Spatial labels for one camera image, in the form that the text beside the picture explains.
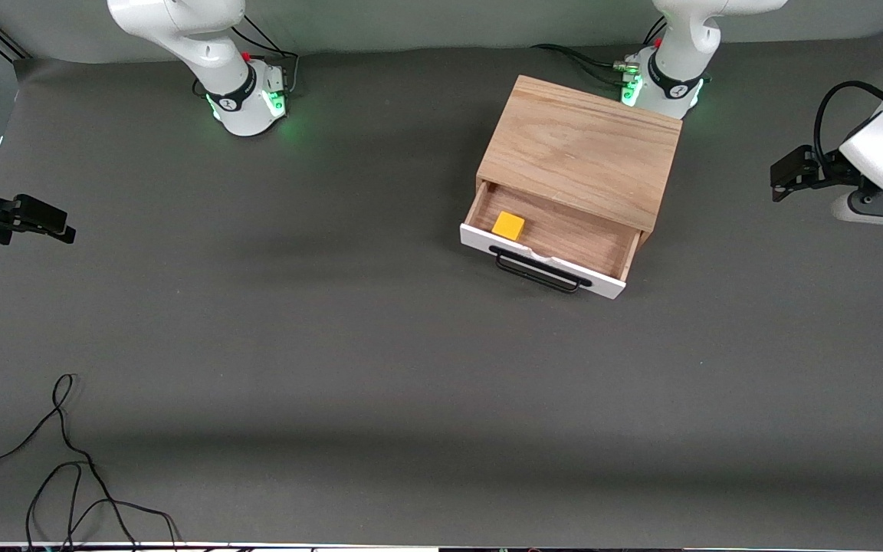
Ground dark grey table mat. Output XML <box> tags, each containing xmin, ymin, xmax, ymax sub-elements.
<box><xmin>0</xmin><ymin>34</ymin><xmax>883</xmax><ymax>549</ymax></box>

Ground white-fronted drawer with black handle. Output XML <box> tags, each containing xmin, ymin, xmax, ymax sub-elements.
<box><xmin>459</xmin><ymin>181</ymin><xmax>642</xmax><ymax>301</ymax></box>

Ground black background rail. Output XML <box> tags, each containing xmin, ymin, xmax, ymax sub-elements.
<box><xmin>0</xmin><ymin>15</ymin><xmax>28</xmax><ymax>61</ymax></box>

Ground yellow block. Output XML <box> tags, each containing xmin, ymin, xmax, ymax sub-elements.
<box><xmin>491</xmin><ymin>212</ymin><xmax>526</xmax><ymax>242</ymax></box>

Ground black left arm base cables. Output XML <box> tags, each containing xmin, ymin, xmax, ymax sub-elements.
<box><xmin>530</xmin><ymin>19</ymin><xmax>668</xmax><ymax>89</ymax></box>

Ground wooden drawer cabinet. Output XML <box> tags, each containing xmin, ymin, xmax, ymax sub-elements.
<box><xmin>476</xmin><ymin>74</ymin><xmax>684</xmax><ymax>246</ymax></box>

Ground thin black looped cable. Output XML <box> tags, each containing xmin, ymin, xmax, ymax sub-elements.
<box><xmin>25</xmin><ymin>460</ymin><xmax>182</xmax><ymax>551</ymax></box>
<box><xmin>0</xmin><ymin>373</ymin><xmax>140</xmax><ymax>551</ymax></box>

